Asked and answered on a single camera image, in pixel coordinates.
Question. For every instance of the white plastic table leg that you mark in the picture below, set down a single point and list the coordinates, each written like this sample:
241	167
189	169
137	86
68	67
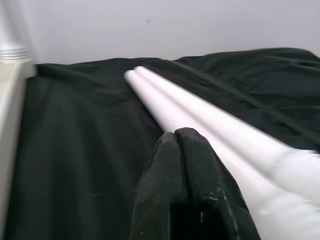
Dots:
10	53
200	110
150	100

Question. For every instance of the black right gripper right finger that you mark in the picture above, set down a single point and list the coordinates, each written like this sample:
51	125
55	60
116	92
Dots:
212	187

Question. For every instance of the black table cloth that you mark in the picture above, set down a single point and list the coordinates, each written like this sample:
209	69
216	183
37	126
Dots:
75	137

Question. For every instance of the white plastic children table top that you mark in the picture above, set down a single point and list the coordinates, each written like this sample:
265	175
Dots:
12	112

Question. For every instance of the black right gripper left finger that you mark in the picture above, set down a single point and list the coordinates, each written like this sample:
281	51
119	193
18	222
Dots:
157	187

